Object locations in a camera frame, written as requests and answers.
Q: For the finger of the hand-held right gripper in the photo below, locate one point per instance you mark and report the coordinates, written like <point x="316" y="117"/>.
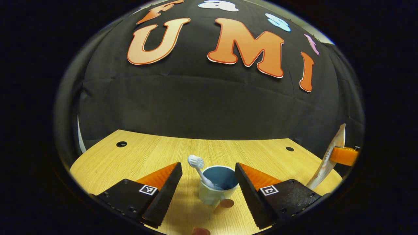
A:
<point x="344" y="156"/>

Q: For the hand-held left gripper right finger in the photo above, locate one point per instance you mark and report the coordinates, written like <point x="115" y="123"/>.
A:
<point x="249" y="199"/>

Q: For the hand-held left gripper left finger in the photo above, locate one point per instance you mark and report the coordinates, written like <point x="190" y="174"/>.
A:
<point x="163" y="195"/>

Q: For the white toothpaste tube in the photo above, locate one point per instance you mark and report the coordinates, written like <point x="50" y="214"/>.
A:
<point x="326" y="163"/>

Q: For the pale blue toothbrush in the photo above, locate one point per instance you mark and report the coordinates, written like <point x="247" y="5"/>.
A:
<point x="196" y="161"/>

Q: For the wooden desktop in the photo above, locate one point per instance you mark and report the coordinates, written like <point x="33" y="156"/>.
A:
<point x="147" y="153"/>

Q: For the black backdrop cloth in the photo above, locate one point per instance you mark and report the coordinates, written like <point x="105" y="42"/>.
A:
<point x="196" y="104"/>

